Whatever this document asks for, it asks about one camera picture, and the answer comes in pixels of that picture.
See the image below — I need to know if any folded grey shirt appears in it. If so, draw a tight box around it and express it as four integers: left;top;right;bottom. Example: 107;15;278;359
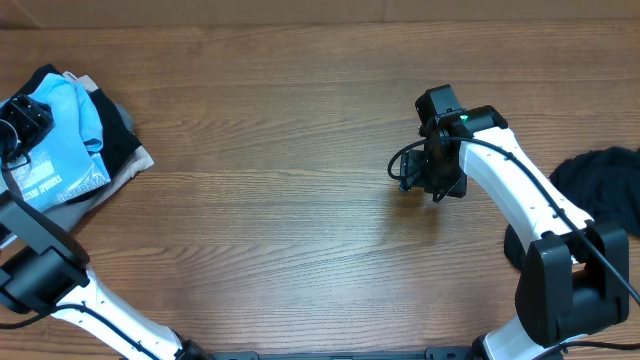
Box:
12;98;153;231

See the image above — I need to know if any folded white shirt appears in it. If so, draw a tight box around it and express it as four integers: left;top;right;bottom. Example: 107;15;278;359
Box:
0;70;155;246

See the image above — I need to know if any light blue t-shirt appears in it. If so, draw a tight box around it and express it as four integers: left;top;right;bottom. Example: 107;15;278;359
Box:
1;73;111;211

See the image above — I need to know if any black garment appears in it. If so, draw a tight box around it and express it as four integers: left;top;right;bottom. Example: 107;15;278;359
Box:
549;147;639;236

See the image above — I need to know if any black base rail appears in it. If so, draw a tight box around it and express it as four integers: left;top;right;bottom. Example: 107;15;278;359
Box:
209;346;482;360

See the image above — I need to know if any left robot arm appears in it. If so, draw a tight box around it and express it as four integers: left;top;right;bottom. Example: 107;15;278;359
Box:
1;95;210;360

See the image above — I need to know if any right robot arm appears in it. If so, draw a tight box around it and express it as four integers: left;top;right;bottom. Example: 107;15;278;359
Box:
390;85;639;359

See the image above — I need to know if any folded black shirt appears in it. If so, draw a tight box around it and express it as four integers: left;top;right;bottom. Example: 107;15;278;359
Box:
9;64;141;211

